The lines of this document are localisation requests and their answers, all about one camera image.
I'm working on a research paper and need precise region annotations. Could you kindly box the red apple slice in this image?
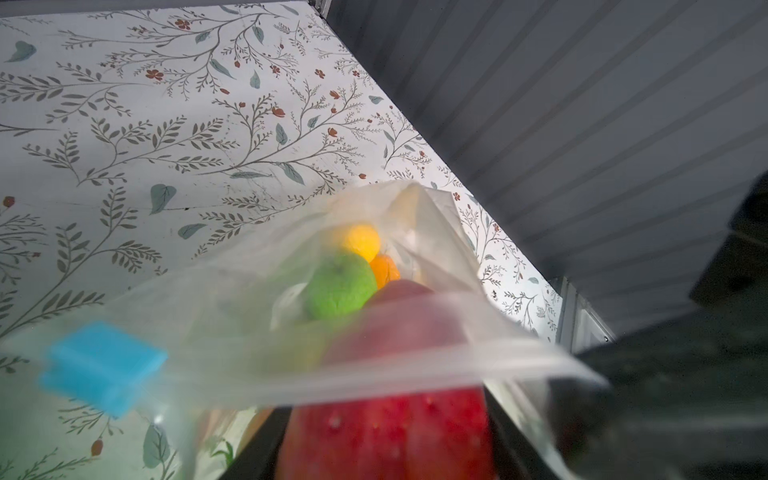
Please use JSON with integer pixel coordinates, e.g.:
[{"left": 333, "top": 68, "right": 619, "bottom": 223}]
[{"left": 275, "top": 387, "right": 497, "bottom": 479}]

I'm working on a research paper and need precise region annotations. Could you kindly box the small yellow lemon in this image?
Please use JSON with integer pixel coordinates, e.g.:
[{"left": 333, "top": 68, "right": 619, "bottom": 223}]
[{"left": 338, "top": 223, "right": 381, "bottom": 262}]

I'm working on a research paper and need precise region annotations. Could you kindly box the blue bag zipper slider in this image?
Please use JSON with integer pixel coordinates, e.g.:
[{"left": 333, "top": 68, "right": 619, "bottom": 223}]
[{"left": 40, "top": 322, "right": 168, "bottom": 418}]

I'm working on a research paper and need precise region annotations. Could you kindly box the green apple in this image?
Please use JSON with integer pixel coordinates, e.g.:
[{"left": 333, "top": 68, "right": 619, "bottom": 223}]
[{"left": 303, "top": 250, "right": 378, "bottom": 320}]

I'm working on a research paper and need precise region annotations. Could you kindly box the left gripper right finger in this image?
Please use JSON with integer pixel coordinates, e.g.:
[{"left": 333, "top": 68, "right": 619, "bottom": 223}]
[{"left": 484, "top": 383, "right": 564, "bottom": 479}]

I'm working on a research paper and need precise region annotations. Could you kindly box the clear zip top bag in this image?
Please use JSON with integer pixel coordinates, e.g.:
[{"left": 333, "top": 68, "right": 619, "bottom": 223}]
[{"left": 1, "top": 181, "right": 606, "bottom": 478}]

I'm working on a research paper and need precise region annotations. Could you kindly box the orange carrot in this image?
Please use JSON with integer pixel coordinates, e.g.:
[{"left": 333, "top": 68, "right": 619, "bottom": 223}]
[{"left": 369, "top": 254, "right": 401, "bottom": 289}]

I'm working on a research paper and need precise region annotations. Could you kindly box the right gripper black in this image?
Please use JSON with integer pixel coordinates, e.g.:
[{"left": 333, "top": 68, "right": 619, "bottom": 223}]
[{"left": 548, "top": 178, "right": 767, "bottom": 479}]

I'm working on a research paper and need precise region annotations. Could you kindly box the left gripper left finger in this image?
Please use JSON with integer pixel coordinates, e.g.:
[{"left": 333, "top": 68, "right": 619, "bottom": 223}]
[{"left": 219, "top": 407, "right": 292, "bottom": 480}]

